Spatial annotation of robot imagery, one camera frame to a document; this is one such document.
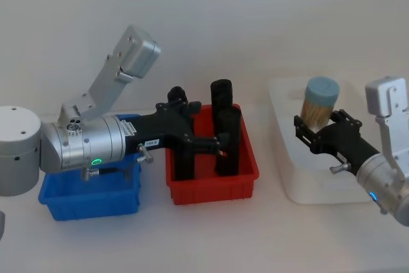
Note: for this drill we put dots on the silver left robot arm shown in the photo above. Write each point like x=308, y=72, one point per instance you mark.
x=86, y=142

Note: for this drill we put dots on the toothpick jar with blue lid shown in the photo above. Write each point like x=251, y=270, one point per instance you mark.
x=321, y=94

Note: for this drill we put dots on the black cylinder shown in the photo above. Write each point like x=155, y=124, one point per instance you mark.
x=230, y=126
x=220, y=97

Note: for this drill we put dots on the red plastic bin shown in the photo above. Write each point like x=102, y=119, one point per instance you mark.
x=211, y=193

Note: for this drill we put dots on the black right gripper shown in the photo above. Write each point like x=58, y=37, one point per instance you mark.
x=342, y=140

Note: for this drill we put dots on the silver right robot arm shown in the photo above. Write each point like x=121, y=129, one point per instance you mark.
x=372, y=174

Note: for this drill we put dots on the grey robot body part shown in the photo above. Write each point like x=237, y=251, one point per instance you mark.
x=1, y=225

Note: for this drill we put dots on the white plastic bin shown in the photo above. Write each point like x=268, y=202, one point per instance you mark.
x=319, y=190

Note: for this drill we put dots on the blue plastic bin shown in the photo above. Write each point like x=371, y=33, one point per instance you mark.
x=89, y=199

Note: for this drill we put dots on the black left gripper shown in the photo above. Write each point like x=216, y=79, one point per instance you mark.
x=166, y=129

